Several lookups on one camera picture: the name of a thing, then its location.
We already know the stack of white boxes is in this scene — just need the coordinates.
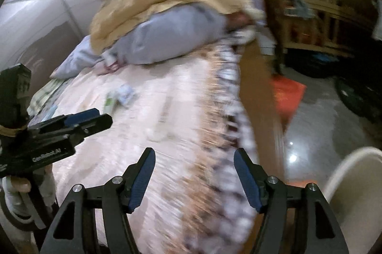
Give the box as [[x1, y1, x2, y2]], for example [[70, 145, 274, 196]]
[[260, 39, 276, 56]]

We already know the dark bag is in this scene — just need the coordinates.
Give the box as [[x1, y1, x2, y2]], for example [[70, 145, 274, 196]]
[[301, 54, 338, 77]]

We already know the person's left forearm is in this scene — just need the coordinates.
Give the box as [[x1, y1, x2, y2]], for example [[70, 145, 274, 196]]
[[0, 206, 41, 254]]

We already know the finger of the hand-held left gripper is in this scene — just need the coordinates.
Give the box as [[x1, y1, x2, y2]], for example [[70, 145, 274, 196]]
[[69, 113, 114, 151], [28, 107, 101, 136]]

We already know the orange gift box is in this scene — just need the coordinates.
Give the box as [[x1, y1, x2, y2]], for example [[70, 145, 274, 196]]
[[270, 75, 308, 123]]

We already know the small white teal packet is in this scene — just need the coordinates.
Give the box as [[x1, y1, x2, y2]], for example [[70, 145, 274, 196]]
[[115, 85, 136, 107]]

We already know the white wardrobe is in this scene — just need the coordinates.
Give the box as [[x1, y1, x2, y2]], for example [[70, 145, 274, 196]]
[[0, 0, 126, 87]]

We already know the green plaid cloth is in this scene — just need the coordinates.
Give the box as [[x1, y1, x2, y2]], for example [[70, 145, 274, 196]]
[[28, 79, 74, 117]]

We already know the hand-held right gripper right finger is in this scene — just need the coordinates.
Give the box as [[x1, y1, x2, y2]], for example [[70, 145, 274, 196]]
[[233, 148, 349, 254]]

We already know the small white wrapper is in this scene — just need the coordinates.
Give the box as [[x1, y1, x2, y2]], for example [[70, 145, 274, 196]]
[[101, 53, 120, 72]]

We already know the grey blue pillow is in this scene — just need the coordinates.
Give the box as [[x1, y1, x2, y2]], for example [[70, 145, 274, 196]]
[[52, 2, 227, 78]]

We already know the wooden crib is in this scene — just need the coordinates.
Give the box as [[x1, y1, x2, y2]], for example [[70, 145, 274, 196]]
[[263, 0, 379, 59]]

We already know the beige plastic bin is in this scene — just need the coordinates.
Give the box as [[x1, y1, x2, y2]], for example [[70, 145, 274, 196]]
[[322, 147, 382, 254]]

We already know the person's left hand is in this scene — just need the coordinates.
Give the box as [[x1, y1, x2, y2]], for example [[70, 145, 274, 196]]
[[1, 164, 57, 220]]

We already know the green tube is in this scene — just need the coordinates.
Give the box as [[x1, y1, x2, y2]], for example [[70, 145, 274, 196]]
[[103, 93, 118, 114]]

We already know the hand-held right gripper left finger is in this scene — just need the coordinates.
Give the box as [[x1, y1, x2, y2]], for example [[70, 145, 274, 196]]
[[40, 147, 156, 254]]

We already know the wooden bed frame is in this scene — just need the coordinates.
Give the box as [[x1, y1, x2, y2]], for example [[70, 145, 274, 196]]
[[239, 42, 287, 183]]

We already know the black fan base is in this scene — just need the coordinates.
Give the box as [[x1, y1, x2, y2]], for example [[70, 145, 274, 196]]
[[334, 75, 382, 123]]

